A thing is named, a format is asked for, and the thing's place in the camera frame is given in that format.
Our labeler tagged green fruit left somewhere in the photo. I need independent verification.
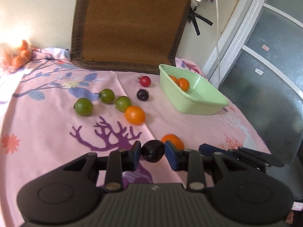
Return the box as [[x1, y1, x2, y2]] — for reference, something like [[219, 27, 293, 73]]
[[73, 97, 94, 116]]

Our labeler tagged orange tangerine near gripper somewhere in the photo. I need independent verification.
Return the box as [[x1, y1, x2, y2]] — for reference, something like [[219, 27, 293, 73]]
[[161, 134, 185, 150]]

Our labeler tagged orange tangerine in basket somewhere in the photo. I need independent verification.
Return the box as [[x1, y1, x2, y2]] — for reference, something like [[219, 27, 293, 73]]
[[169, 75, 179, 85], [178, 78, 190, 92]]

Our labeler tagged large orange tangerine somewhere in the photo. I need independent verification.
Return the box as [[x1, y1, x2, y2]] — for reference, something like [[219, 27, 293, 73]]
[[124, 106, 146, 125]]

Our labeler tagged dark purple plum with stem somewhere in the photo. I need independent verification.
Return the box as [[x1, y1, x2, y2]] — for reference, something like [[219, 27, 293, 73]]
[[137, 89, 149, 101]]

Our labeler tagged light green plastic basket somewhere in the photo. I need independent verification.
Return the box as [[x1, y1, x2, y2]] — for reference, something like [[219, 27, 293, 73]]
[[159, 64, 229, 115]]

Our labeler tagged green fruit middle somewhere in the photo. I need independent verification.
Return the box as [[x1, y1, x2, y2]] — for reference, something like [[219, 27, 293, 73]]
[[96, 89, 115, 104]]

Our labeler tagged green fruit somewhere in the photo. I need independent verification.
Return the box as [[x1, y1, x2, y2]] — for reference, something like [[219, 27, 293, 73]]
[[115, 96, 132, 113], [96, 89, 115, 104], [73, 97, 94, 116]]

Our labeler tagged brown woven seat cushion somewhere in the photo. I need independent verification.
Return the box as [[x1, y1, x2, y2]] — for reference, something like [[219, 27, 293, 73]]
[[70, 0, 191, 74]]

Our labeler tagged white power cable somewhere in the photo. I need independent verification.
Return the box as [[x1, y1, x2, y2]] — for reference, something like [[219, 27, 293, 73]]
[[215, 0, 223, 83]]

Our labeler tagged orange plush toy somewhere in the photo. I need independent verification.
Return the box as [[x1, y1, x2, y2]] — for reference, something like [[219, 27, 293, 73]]
[[1, 40, 32, 72]]

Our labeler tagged pink floral tablecloth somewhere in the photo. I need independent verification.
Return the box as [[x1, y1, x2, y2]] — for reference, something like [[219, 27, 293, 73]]
[[1, 60, 268, 226]]

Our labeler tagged green fruit right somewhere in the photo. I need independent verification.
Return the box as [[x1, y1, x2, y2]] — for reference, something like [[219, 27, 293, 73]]
[[115, 96, 132, 113]]

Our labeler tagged red tomato fruit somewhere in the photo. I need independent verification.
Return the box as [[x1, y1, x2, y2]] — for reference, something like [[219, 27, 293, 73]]
[[138, 76, 152, 87]]

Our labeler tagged white framed glass door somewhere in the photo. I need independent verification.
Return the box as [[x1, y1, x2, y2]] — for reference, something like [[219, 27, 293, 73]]
[[202, 0, 303, 166]]

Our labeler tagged black ribbon tie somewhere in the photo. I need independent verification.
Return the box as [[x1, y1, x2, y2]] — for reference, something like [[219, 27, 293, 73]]
[[188, 6, 214, 37]]

